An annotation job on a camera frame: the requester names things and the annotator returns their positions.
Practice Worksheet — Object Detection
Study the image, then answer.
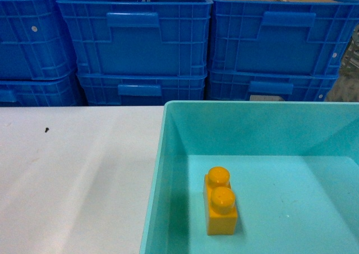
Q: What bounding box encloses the blue crate top middle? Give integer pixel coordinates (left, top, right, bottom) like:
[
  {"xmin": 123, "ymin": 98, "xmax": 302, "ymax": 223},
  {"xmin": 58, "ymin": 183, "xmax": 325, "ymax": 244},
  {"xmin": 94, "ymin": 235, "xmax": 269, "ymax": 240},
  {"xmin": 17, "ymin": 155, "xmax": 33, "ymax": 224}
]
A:
[{"xmin": 58, "ymin": 0, "xmax": 213, "ymax": 77}]

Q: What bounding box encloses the blue crate bottom right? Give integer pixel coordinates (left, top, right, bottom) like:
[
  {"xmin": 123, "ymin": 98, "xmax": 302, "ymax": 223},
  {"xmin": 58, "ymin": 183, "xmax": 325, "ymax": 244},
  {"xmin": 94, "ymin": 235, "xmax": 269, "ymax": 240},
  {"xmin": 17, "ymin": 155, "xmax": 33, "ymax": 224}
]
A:
[{"xmin": 206, "ymin": 70, "xmax": 339, "ymax": 101}]

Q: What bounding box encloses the blue crate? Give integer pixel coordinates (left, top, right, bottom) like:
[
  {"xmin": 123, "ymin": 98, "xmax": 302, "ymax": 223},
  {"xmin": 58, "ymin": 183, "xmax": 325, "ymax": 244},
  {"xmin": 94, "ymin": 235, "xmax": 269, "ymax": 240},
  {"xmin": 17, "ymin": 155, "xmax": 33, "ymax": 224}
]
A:
[
  {"xmin": 77, "ymin": 72, "xmax": 207, "ymax": 106},
  {"xmin": 1, "ymin": 0, "xmax": 76, "ymax": 81},
  {"xmin": 209, "ymin": 0, "xmax": 358, "ymax": 77},
  {"xmin": 1, "ymin": 70, "xmax": 87, "ymax": 107},
  {"xmin": 58, "ymin": 0, "xmax": 213, "ymax": 77},
  {"xmin": 206, "ymin": 70, "xmax": 339, "ymax": 101}
]

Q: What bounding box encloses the blue crate bottom left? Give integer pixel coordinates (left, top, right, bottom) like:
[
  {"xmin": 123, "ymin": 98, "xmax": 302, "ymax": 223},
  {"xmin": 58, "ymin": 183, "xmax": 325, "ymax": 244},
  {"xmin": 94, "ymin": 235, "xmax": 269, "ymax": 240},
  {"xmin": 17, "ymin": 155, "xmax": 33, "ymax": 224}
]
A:
[{"xmin": 1, "ymin": 70, "xmax": 87, "ymax": 107}]

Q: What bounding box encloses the yellow two-stud block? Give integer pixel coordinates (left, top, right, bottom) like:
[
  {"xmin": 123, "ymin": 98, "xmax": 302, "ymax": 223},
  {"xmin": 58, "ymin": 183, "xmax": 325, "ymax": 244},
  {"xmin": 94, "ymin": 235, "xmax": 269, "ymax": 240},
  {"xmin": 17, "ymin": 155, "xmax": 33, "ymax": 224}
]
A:
[{"xmin": 203, "ymin": 167, "xmax": 238, "ymax": 235}]

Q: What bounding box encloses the blue crate top left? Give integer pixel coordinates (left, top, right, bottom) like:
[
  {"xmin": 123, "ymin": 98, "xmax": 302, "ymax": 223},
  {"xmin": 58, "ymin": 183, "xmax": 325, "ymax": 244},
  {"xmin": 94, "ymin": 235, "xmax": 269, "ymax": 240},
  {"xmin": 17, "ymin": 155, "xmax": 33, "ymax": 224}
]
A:
[{"xmin": 1, "ymin": 0, "xmax": 76, "ymax": 81}]

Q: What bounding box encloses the teal plastic bin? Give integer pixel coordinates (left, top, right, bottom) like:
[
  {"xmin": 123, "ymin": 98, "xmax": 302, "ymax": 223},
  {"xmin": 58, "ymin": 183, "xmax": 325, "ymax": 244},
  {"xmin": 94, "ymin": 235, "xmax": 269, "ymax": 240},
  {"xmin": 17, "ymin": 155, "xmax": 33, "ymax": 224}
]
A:
[{"xmin": 140, "ymin": 101, "xmax": 358, "ymax": 253}]

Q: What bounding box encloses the blue crate bottom middle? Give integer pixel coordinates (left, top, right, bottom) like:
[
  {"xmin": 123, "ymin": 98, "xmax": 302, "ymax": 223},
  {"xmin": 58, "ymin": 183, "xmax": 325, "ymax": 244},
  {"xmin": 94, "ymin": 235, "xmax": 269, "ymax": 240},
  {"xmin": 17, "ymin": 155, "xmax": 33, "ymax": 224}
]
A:
[{"xmin": 77, "ymin": 72, "xmax": 207, "ymax": 106}]

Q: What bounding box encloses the blue crate top right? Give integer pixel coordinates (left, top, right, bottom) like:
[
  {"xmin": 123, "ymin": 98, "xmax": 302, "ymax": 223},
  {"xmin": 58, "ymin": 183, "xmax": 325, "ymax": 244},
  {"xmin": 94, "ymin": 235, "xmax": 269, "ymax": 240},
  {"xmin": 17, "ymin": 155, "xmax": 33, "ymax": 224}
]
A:
[{"xmin": 209, "ymin": 0, "xmax": 358, "ymax": 77}]

